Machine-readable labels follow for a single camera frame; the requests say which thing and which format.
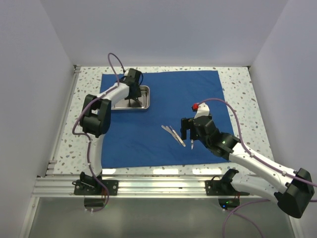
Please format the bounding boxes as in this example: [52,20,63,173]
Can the aluminium left side rail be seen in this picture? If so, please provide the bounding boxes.
[44,65,81,177]

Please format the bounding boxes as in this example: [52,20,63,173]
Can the thin steel scalpel handle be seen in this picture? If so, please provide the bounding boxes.
[169,126,181,140]

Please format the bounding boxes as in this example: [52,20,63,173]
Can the steel tweezers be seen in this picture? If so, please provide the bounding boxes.
[128,98,142,108]

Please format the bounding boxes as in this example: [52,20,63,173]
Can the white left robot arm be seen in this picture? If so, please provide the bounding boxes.
[79,68,143,177]

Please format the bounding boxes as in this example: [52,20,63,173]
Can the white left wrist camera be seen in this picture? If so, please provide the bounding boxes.
[124,68,131,77]

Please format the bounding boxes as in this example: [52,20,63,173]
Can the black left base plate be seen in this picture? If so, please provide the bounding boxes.
[72,180,119,196]

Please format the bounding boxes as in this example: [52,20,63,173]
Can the aluminium front rail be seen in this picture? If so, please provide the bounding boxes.
[31,174,277,199]

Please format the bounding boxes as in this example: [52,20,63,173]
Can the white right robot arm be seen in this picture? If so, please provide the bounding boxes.
[180,113,315,218]

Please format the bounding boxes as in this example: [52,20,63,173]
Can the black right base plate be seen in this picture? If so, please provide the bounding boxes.
[205,176,239,196]

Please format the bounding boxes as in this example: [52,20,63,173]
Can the stainless steel instrument tray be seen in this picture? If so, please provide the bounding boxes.
[111,85,150,111]

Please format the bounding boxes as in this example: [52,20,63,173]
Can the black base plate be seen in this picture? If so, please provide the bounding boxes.
[72,180,119,196]
[205,176,239,196]

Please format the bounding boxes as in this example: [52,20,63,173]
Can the blue surgical cloth wrap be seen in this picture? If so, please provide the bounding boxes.
[102,70,233,168]

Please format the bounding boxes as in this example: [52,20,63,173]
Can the aluminium rail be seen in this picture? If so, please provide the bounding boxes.
[44,65,81,177]
[31,174,277,199]

